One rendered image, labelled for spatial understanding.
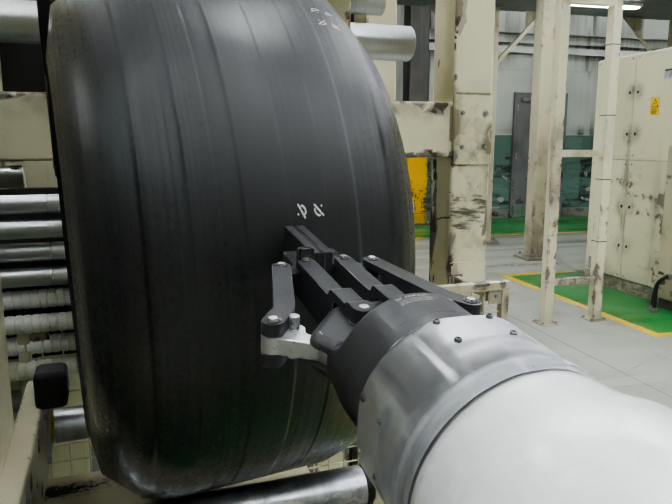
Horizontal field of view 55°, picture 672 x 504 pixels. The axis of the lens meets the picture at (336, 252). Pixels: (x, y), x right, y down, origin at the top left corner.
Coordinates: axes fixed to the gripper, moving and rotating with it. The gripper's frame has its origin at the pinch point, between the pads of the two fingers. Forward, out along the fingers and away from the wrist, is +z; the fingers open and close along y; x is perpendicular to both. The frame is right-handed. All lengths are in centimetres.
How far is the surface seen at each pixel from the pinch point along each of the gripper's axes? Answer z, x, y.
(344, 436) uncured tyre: 7.6, 20.9, -6.9
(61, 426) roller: 39, 34, 21
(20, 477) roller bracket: 18.3, 27.1, 22.8
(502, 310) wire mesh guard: 59, 34, -61
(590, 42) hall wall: 901, -50, -781
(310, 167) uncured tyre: 5.9, -5.5, -1.9
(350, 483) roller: 11.5, 29.6, -9.5
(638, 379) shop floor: 195, 148, -254
